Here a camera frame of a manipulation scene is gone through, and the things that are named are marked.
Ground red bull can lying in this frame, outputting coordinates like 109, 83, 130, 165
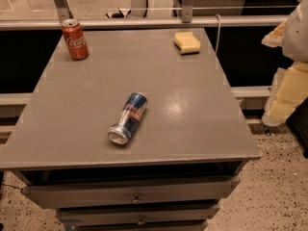
108, 92, 147, 145

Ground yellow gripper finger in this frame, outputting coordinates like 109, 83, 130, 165
262, 62, 308, 126
261, 21, 286, 48

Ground grey metal railing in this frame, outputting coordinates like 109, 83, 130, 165
0, 15, 288, 31

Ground white cable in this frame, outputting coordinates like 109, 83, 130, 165
214, 13, 223, 56

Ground top grey drawer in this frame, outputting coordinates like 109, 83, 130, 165
22, 176, 240, 209

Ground grey drawer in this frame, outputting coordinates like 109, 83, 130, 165
59, 204, 219, 226
22, 176, 240, 209

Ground grey drawer cabinet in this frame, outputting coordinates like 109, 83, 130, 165
0, 29, 260, 231

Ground orange coca-cola can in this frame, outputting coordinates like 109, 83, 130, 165
62, 19, 90, 61

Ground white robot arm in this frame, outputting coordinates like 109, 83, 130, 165
262, 0, 308, 126

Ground yellow sponge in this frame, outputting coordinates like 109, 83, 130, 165
174, 32, 201, 55

